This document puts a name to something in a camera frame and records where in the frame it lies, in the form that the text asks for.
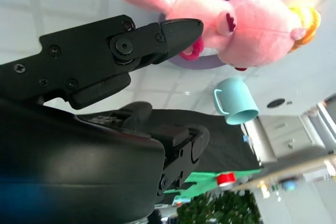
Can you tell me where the white drawer cabinet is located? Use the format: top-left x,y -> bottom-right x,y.
241,102 -> 336,167

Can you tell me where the black table grommet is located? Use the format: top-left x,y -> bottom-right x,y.
267,98 -> 286,109

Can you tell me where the green leafy plant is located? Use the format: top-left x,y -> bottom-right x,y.
177,189 -> 263,224

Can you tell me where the pink plush doll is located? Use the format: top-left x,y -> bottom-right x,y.
117,0 -> 308,71

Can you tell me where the red tape roll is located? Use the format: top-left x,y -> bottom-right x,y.
216,172 -> 236,187

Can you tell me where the light blue mug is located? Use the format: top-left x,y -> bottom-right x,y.
214,78 -> 259,125

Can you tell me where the orange white pumpkin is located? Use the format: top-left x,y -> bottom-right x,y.
288,6 -> 321,51

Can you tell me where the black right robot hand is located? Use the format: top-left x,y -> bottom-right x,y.
0,15 -> 211,224

